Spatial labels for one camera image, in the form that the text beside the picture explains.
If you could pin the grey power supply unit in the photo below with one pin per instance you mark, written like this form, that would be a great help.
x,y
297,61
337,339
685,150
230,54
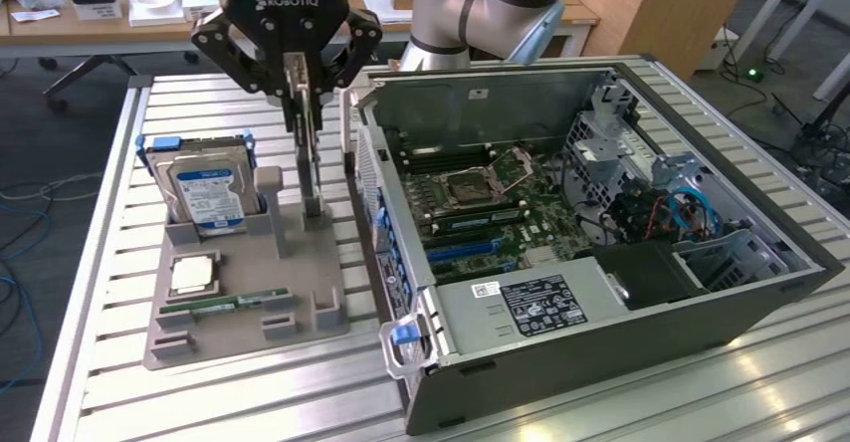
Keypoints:
x,y
478,317

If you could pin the white box with red dot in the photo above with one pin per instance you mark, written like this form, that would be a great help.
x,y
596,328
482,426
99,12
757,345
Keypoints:
x,y
721,54

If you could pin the blue expansion slot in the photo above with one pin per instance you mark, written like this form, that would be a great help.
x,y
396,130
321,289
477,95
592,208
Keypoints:
x,y
465,249

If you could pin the stack of white papers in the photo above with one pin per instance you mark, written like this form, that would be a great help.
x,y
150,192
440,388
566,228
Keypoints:
x,y
382,6

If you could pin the silver disk bay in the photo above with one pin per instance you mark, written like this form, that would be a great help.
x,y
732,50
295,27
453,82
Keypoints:
x,y
730,258

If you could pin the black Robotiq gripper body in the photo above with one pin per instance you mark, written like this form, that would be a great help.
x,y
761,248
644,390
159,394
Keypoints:
x,y
286,19

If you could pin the wooden desk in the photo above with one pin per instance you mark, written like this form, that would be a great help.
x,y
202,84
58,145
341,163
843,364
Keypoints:
x,y
99,31
385,29

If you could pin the white tape roll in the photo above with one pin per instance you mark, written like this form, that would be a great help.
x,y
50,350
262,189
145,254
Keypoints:
x,y
153,0

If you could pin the flat white box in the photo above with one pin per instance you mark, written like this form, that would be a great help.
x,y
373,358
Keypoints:
x,y
157,19

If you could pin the open dark PC case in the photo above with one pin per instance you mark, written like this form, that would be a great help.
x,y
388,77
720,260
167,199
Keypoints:
x,y
598,362

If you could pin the silver CPU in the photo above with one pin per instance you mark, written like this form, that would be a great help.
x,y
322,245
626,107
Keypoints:
x,y
191,275

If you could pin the white paper slip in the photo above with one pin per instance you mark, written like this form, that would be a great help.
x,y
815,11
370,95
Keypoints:
x,y
34,15

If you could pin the silver chipset heatsink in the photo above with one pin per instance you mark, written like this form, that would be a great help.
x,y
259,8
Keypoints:
x,y
546,258

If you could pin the silver drive cage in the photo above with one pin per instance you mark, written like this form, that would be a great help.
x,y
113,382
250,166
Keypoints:
x,y
598,153

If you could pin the CPU socket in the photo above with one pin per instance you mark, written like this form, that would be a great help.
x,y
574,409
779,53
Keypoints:
x,y
472,188

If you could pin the black chair base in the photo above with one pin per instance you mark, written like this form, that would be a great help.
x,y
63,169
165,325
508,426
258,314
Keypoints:
x,y
74,76

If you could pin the device with green light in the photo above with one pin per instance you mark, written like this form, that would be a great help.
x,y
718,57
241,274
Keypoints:
x,y
755,73

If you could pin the black and white box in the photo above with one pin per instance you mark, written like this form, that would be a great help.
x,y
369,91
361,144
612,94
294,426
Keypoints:
x,y
97,9

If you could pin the wooden cabinet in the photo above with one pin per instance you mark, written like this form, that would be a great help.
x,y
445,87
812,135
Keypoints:
x,y
697,24

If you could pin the green RAM stick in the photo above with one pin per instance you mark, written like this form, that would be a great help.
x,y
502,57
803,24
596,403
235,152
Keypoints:
x,y
219,302

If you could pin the blue case latch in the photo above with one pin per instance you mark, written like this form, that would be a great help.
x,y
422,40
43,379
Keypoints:
x,y
402,336

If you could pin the white table frame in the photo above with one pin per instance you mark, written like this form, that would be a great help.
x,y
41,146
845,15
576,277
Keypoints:
x,y
767,4

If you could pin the small white box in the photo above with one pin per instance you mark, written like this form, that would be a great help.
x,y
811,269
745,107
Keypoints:
x,y
199,6

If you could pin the hard disk in blue caddy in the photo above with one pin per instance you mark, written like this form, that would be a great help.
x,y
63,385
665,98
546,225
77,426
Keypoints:
x,y
206,193

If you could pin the metal socket cover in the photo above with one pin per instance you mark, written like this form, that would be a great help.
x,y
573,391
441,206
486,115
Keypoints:
x,y
528,163

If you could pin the grey parts rack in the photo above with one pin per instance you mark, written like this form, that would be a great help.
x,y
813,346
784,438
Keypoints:
x,y
246,258

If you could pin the black graphics card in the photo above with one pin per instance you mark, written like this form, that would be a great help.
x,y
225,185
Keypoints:
x,y
307,163

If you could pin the green motherboard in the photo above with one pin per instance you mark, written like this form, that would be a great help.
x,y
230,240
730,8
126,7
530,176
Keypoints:
x,y
552,203

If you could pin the black tripod stand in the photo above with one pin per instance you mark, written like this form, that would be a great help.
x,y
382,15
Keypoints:
x,y
824,118

